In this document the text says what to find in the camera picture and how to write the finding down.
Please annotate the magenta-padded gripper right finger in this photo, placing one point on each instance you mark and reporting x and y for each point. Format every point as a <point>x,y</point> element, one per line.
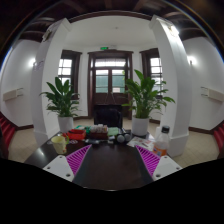
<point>149,160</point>

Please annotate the potted leafy plant white pot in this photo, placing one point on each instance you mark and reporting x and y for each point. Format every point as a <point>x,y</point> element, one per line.
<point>143,96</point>
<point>63,100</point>

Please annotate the printed paper leaflet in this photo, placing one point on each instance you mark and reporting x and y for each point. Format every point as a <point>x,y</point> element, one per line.
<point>141,143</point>

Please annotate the glowing wall lamp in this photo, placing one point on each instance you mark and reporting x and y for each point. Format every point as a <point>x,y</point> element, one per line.
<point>191,60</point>
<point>32,62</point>

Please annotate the black chair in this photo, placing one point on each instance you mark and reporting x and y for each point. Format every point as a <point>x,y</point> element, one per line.
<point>107,116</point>

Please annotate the white wall-mounted unit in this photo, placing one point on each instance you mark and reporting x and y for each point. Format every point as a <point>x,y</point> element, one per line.
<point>214,94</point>
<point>11,94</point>

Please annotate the green exit sign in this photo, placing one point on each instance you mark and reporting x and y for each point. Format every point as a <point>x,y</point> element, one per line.
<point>104,48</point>

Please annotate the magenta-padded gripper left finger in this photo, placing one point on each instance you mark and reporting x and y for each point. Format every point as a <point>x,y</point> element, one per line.
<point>77,160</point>

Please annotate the dark-framed window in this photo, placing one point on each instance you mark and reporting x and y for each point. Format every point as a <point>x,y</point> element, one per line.
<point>65,70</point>
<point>155,70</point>

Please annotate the pale yellow-green cup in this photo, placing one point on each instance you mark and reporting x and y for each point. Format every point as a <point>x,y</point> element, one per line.
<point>59,144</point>

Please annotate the red box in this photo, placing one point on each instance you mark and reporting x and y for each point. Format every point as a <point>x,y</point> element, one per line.
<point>77,134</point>

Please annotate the dark wooden double door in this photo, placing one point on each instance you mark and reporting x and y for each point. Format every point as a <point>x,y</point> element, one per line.
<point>110,96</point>

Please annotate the orange drink bottle black cap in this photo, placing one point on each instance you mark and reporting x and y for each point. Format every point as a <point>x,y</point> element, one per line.
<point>161,145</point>

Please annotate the red carpeted stairs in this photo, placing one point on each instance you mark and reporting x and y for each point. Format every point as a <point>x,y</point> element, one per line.
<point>219,136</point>
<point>7,130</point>

